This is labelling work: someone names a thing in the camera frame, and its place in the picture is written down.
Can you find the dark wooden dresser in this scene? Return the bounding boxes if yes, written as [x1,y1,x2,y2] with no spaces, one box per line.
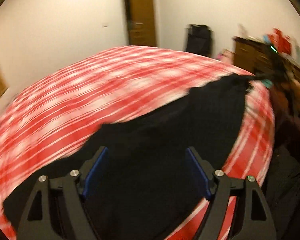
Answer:
[233,36,300,83]

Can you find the black suitcase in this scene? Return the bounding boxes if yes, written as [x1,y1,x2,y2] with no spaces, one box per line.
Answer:
[185,24,212,57]

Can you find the brown wooden door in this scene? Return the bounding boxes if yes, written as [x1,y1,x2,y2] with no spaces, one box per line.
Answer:
[124,0,157,47]

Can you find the red white plaid bedsheet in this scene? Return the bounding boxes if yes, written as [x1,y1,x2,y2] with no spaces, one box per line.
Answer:
[0,46,274,239]

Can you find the pink clothes pile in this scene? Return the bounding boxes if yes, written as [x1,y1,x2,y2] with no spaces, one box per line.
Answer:
[216,49,235,65]

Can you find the person's right hand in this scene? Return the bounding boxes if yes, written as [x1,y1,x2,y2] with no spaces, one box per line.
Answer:
[270,79,300,130]

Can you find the red gift bag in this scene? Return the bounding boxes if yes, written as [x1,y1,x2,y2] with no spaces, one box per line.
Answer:
[267,28,292,55]

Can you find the black pants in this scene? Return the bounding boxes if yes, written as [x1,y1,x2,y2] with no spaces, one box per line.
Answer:
[4,74,251,239]

